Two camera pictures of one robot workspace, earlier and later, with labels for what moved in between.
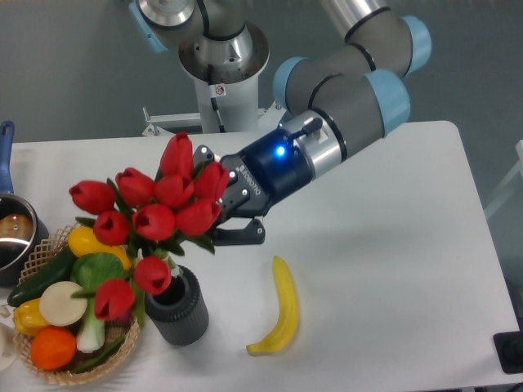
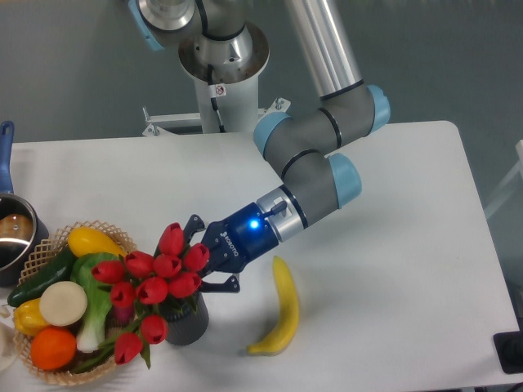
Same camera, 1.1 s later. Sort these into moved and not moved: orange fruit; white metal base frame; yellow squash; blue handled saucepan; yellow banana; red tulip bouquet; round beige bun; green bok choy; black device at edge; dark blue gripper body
Moved: dark blue gripper body; red tulip bouquet
Not moved: round beige bun; white metal base frame; blue handled saucepan; yellow banana; green bok choy; orange fruit; black device at edge; yellow squash
